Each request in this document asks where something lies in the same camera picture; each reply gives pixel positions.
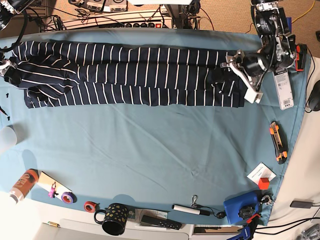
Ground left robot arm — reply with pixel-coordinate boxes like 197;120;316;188
220;0;297;103

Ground blue handled clamp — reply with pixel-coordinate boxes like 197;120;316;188
227;213;261;240

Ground white paper card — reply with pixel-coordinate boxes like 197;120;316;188
247;162;276;186

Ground navy white striped t-shirt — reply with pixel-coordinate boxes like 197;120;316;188
12;41;247;109

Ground translucent plastic cup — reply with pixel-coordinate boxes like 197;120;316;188
0;126;17;155

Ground black remote control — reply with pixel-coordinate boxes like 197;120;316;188
141;215;183;230

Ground blue plastic case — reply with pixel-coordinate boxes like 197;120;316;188
223;190;262;225

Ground teal table cloth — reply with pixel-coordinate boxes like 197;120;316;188
0;27;312;226

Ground packaged tool blister pack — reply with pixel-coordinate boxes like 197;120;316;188
272;68;294;111

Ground black power strip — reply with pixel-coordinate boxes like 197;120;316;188
98;22;163;29

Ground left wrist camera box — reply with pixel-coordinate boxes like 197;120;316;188
244;88;263;104

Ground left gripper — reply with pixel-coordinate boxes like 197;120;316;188
208;49;269;97

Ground black patterned mug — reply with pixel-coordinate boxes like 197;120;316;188
94;203;129;236

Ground orange black utility knife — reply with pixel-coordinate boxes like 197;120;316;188
269;121;288;165

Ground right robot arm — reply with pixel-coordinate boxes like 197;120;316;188
0;0;33;86

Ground silver carabiner clip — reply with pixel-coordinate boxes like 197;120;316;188
190;195;198;209

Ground red cube block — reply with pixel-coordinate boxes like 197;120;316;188
258;177;270;190

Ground white black marker pen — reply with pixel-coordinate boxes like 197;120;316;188
171;204;211;216

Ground pink small clip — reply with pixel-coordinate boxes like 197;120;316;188
48;182;58;198

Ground orange drink can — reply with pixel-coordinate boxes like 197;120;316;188
9;169;39;204

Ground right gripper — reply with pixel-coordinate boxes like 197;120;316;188
0;56;22;87

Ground purple tape roll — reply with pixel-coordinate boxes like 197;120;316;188
61;192;75;204

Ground red tape roll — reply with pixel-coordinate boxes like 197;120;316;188
83;201;97;213

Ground wooden board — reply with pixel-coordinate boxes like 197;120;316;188
37;171;72;200

